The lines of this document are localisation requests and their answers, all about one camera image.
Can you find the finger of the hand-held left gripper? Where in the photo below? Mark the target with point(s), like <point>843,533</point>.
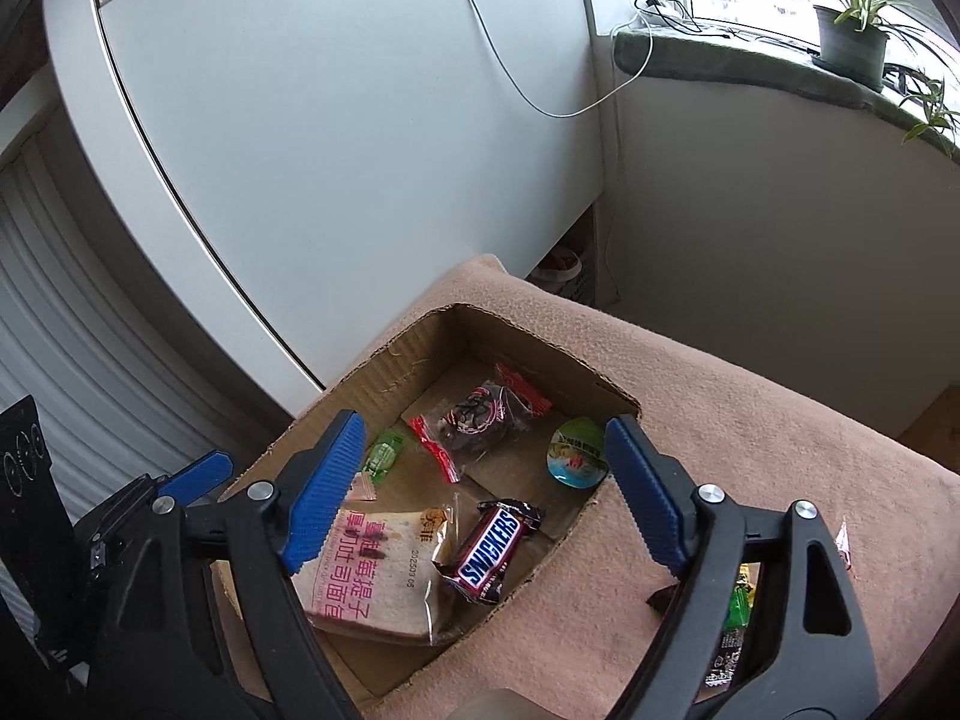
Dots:
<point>202,474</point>

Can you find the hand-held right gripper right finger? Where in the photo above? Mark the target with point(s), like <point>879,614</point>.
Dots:
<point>649,499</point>

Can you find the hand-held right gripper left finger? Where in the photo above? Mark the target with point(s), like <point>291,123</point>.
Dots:
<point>326,499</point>

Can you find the green lidded jelly cup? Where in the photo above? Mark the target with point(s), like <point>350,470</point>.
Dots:
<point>576,451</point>

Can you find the clear packet of sliced bread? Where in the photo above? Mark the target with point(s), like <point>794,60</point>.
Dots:
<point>382,586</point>

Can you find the brown chocolate bar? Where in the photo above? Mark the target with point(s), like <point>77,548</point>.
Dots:
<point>491,549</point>

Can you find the brown cardboard box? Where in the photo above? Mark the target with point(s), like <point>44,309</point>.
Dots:
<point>420,360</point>

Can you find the clear red dried plum packet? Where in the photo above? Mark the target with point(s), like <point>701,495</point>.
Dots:
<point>480,416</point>

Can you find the dark purple snack packet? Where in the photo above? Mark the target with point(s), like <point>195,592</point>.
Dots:
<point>724,656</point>

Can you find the small red snack packet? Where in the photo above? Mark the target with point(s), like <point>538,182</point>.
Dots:
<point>842,547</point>

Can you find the white ribbed shutter door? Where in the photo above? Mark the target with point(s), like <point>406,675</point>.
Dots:
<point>75,300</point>

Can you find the red and white shoe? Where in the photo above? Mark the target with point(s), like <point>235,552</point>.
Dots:
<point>562,267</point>

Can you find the white cabinet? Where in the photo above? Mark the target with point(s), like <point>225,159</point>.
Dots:
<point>300,127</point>

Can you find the white power strip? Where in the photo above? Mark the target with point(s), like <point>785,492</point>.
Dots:
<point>669,20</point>

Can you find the potted spider plant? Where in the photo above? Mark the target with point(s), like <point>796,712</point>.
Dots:
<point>851,45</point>

